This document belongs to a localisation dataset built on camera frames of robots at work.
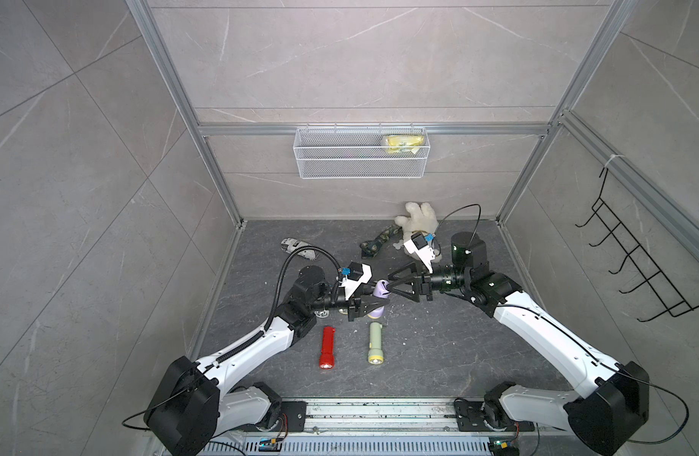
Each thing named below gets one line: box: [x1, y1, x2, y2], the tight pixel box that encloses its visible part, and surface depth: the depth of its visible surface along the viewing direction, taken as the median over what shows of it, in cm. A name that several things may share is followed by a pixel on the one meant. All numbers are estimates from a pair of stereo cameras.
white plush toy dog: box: [394, 201, 442, 261], surface depth 110 cm
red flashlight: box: [319, 325, 336, 370], surface depth 85 cm
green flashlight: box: [368, 322, 384, 365], surface depth 85 cm
